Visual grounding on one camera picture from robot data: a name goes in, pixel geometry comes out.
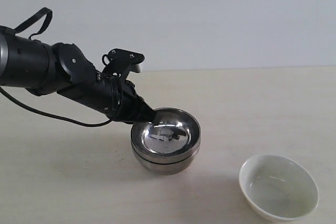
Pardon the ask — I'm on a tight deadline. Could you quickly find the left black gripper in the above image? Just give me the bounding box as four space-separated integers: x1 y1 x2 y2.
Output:
57 73 157 123

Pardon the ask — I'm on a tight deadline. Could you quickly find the patterned stainless steel bowl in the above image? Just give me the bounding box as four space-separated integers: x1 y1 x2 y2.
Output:
131 108 201 164

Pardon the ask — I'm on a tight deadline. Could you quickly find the plain stainless steel bowl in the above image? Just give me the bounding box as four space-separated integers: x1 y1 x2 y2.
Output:
131 138 201 176

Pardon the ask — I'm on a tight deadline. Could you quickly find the white ceramic bowl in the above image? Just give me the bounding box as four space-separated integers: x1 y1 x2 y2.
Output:
238 154 320 222

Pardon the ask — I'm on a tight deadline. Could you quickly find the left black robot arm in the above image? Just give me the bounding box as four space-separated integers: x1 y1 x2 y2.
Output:
1 26 156 123

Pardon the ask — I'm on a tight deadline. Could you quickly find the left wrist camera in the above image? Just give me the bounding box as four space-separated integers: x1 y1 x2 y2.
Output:
102 48 145 80

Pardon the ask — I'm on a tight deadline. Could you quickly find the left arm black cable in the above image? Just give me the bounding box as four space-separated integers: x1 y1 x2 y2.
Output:
0 7 124 127

